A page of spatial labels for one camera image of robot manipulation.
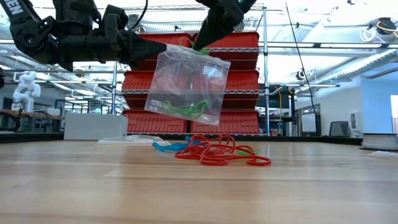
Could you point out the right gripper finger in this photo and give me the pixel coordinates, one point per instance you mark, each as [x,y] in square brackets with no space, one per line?
[214,29]

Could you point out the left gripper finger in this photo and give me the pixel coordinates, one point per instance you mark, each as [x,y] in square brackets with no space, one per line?
[146,46]

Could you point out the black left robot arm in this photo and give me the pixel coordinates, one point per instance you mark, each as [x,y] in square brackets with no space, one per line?
[28,34]

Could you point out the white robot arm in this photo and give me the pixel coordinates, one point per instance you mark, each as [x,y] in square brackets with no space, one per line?
[28,90]

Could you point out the white cardboard box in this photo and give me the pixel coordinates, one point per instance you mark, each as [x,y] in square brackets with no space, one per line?
[93,126]

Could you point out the wooden workbench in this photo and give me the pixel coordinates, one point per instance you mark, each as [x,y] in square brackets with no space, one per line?
[37,115]

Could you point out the dark monitor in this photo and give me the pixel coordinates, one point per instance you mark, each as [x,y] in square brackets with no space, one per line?
[276,101]

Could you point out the black upright stand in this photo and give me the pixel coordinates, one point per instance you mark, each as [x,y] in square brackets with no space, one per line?
[292,109]

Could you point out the white framed board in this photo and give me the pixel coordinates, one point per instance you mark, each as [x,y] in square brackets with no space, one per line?
[309,123]

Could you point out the dark office chair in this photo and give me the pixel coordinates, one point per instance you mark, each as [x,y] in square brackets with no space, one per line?
[339,129]

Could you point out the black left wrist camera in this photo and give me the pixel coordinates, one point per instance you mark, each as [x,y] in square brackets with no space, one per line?
[115,18]

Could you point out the black aluminium table frame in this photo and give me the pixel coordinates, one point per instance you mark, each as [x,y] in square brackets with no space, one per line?
[31,137]

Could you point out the silver ventilation duct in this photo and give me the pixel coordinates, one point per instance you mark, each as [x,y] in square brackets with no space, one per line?
[357,67]

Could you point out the white wall dispenser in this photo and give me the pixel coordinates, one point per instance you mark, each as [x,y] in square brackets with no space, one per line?
[354,121]

